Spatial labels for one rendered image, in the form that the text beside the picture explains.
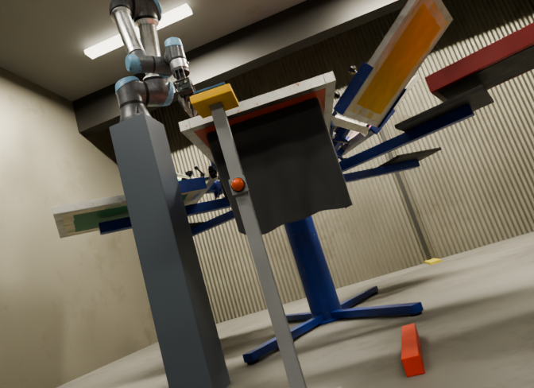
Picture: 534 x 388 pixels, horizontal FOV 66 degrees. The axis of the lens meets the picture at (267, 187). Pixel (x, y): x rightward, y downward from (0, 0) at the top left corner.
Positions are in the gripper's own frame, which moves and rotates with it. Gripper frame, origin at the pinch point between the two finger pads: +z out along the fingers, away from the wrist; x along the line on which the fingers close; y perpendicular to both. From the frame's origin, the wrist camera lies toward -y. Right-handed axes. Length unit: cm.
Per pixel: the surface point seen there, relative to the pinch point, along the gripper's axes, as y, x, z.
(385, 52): -50, 100, -23
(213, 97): 46, 16, 18
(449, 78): -41, 121, 5
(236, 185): 46, 15, 46
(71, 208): -29, -76, 13
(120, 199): -40, -56, 12
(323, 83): 23, 52, 14
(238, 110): 22.6, 20.2, 14.2
